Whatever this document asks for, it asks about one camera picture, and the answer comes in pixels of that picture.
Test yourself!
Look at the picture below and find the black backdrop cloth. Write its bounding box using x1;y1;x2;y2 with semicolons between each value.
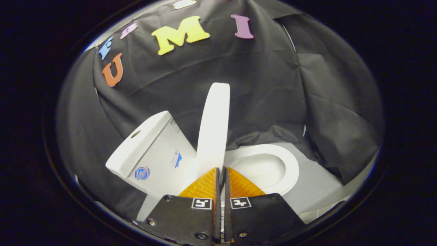
56;0;385;220

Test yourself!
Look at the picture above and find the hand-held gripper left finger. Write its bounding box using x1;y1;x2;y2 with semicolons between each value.
135;167;222;245

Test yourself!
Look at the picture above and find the white toilet lid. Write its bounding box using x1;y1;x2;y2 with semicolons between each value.
196;83;230;179

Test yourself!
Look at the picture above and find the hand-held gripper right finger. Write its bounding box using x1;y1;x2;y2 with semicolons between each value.
224;166;306;244

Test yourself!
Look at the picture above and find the white ceramic toilet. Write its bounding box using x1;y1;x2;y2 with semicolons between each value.
105;110;300;222

